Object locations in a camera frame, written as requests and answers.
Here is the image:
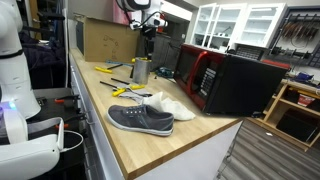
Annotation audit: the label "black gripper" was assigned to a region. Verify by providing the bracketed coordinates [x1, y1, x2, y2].
[141, 26, 158, 60]

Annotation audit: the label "grey metal tin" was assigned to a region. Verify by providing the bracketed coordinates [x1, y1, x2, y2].
[132, 58, 152, 85]

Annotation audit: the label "dark grey panel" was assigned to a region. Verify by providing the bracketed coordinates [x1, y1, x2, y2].
[135, 30, 184, 72]

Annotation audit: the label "red upright panel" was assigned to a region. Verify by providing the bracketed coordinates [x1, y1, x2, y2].
[158, 12, 167, 34]

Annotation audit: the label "blue strip tool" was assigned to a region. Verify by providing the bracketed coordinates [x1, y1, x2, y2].
[105, 59, 134, 67]

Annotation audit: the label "big cardboard box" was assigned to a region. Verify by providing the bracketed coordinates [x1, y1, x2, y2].
[75, 16, 143, 64]

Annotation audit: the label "pink sheet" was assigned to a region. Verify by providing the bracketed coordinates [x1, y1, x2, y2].
[112, 0, 134, 25]

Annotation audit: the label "white cloth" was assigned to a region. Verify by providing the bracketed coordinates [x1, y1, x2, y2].
[141, 90, 197, 122]

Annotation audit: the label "grey canvas shoe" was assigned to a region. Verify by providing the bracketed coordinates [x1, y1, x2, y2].
[106, 103, 175, 137]

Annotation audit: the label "black parts bin rack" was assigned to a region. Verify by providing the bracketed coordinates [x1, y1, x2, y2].
[234, 43, 268, 61]

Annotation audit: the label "red and black microwave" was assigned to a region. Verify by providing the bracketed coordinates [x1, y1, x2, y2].
[173, 43, 289, 118]

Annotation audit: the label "white glass-door cabinet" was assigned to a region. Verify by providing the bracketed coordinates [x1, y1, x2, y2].
[190, 2, 288, 49]

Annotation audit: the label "white workbench drawer cabinet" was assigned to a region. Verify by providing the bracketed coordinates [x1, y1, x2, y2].
[68, 49, 244, 180]

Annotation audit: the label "wooden shelf unit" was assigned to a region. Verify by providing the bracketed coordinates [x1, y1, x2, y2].
[248, 78, 320, 153]

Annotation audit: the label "white robot body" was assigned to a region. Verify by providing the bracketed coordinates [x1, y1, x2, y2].
[0, 101, 66, 180]

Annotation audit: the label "red box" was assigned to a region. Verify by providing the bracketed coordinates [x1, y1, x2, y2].
[297, 94, 316, 108]

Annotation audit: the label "black storage box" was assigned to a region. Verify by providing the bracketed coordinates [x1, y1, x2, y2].
[275, 108, 320, 143]

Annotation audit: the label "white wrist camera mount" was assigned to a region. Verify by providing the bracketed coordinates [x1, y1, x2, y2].
[129, 14, 168, 31]

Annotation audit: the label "green coiled cable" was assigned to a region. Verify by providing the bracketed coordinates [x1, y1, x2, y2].
[151, 66, 175, 80]

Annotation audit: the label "medium yellow T-handle hex key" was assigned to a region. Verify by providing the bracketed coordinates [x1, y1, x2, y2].
[110, 77, 146, 90]
[99, 80, 127, 98]

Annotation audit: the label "yellow handled pliers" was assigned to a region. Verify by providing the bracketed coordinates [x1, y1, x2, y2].
[118, 88, 153, 104]

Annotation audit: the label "large yellow T-handle hex key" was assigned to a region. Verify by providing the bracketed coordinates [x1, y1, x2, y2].
[94, 63, 124, 74]

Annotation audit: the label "black clamp orange handle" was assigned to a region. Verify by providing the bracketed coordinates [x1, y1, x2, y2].
[54, 113, 88, 130]
[54, 94, 81, 105]

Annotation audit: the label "white headset cable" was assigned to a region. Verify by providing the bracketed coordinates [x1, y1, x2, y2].
[59, 129, 85, 154]

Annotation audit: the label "black pegboard tool wall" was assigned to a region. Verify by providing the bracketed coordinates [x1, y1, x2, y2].
[266, 6, 320, 69]

